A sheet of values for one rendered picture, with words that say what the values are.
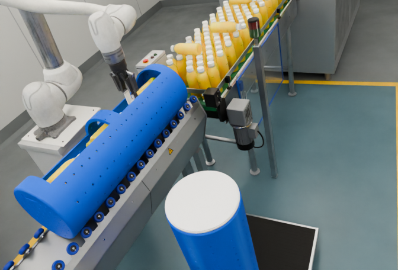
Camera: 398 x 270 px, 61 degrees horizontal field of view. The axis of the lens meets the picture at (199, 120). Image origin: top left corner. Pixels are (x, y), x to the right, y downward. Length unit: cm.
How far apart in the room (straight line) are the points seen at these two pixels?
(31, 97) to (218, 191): 111
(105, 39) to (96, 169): 52
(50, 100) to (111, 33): 63
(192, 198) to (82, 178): 41
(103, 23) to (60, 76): 64
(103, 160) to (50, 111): 65
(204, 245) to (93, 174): 49
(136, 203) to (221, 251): 50
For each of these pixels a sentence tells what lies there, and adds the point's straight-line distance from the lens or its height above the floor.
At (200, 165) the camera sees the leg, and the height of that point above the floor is 52.
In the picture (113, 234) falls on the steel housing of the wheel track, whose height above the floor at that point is 86.
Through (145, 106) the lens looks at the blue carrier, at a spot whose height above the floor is 118.
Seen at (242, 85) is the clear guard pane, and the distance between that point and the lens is 207.
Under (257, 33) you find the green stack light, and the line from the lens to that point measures 194.
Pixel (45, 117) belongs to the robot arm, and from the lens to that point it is 195.
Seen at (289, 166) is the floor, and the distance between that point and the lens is 272.
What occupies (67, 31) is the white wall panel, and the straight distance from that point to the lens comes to 505.
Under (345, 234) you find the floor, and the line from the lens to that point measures 237.
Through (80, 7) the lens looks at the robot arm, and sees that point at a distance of 164.
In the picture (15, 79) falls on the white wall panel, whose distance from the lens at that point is 453.
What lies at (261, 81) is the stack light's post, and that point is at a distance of 209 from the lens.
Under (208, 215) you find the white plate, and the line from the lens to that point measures 119.
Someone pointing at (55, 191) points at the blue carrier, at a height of 120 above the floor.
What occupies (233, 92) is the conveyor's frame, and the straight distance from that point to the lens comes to 206.
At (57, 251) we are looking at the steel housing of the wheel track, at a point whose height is 93.
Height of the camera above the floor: 197
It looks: 36 degrees down
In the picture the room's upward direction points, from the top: 16 degrees counter-clockwise
